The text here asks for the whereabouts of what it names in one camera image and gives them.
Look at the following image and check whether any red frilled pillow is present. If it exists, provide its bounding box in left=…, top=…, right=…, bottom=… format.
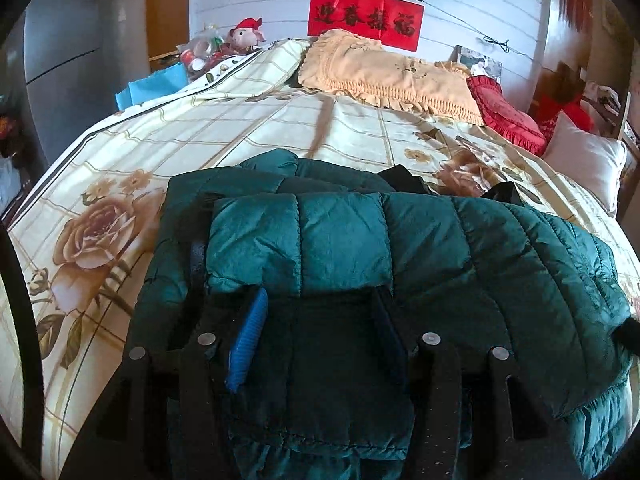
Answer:
left=467, top=75, right=549, bottom=157

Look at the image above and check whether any green puffer jacket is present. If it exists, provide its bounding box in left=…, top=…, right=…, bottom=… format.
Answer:
left=127, top=150, right=640, bottom=480

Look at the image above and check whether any pile of snack packets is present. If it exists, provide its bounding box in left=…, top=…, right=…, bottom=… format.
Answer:
left=179, top=24, right=236, bottom=82

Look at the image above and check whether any red garment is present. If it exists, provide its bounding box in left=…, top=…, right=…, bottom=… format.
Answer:
left=537, top=92, right=597, bottom=133

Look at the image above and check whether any white pillow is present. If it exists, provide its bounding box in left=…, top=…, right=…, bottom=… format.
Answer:
left=542, top=110, right=628, bottom=217

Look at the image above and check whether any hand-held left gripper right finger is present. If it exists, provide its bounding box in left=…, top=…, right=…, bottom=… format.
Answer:
left=370, top=290, right=549, bottom=441

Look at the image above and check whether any yellow frilled pillow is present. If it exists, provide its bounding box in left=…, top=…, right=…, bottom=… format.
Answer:
left=297, top=29, right=485, bottom=126

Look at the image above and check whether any framed photo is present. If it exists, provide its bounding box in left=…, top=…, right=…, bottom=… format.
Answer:
left=456, top=45, right=503, bottom=82

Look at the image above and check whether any pink plush toy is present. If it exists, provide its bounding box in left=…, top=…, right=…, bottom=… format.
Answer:
left=227, top=17, right=265, bottom=54

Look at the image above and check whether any wooden bed headboard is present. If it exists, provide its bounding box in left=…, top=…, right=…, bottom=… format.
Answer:
left=612, top=75, right=640, bottom=221

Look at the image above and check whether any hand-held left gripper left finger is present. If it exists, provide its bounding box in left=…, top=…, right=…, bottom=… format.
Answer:
left=97, top=287, right=271, bottom=441

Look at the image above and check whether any cream floral bed sheet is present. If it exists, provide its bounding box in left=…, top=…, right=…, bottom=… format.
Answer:
left=0, top=37, right=640, bottom=480

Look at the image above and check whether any wooden door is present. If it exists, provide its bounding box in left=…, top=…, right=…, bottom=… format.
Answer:
left=146, top=0, right=194, bottom=62

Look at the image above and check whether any grey refrigerator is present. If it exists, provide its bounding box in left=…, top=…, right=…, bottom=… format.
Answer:
left=22, top=0, right=107, bottom=163

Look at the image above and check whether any red wall banner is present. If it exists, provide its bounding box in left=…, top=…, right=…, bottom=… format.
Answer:
left=307, top=0, right=425, bottom=53

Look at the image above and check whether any black wall cable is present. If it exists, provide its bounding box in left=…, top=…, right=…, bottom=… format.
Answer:
left=414, top=0, right=538, bottom=57

